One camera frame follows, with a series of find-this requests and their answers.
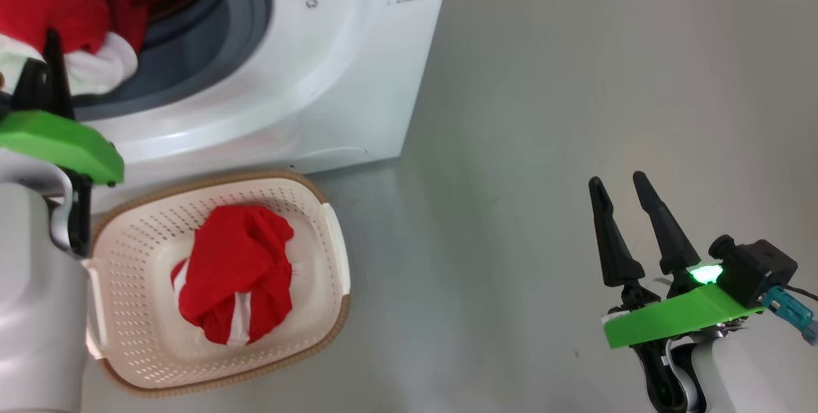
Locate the red garment with white sleeves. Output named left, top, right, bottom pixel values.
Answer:
left=0, top=0, right=171, bottom=98

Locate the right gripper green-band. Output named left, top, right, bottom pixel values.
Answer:
left=589, top=171, right=764, bottom=413

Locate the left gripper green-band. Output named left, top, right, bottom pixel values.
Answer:
left=0, top=29, right=125, bottom=254

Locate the red garment with white stripes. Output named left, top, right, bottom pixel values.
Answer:
left=171, top=204, right=296, bottom=346

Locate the cream perforated laundry basket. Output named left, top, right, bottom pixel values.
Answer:
left=83, top=170, right=352, bottom=399

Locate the grey rubber door seal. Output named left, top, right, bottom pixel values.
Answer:
left=73, top=0, right=274, bottom=121

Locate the white front-load washing machine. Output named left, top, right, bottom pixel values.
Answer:
left=0, top=0, right=456, bottom=215

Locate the black cable with teal plug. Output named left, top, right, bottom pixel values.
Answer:
left=760, top=284, right=818, bottom=347

